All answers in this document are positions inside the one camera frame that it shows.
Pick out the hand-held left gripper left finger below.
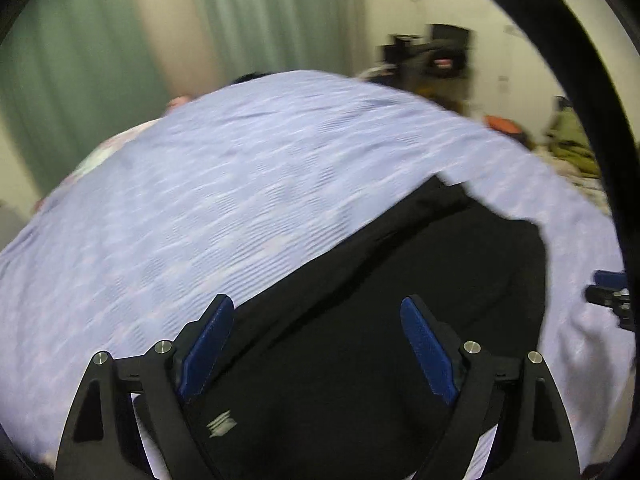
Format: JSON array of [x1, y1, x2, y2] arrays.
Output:
[[54, 294, 236, 480]]

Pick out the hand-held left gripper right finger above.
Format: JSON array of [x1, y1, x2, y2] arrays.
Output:
[[400, 295, 583, 480]]

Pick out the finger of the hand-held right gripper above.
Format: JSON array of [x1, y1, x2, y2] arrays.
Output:
[[585, 270, 635, 332]]

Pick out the black pants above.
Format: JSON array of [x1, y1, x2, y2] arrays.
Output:
[[182, 174, 548, 480]]

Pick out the purple patterned bedspread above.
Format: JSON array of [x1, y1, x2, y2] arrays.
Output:
[[0, 70, 627, 477]]

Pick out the olive green cloth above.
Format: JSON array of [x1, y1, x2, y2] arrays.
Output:
[[544, 97, 604, 179]]

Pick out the orange object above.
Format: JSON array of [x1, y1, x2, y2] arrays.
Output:
[[484, 115, 527, 138]]

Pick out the pale printed pillow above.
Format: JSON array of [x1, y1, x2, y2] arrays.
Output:
[[34, 124, 171, 211]]

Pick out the small black object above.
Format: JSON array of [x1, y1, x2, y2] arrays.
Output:
[[230, 71, 274, 86]]

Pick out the black chair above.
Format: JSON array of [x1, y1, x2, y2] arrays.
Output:
[[376, 22, 477, 113]]

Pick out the green curtain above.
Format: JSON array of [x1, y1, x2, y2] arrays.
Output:
[[184, 0, 362, 86], [0, 0, 168, 206]]

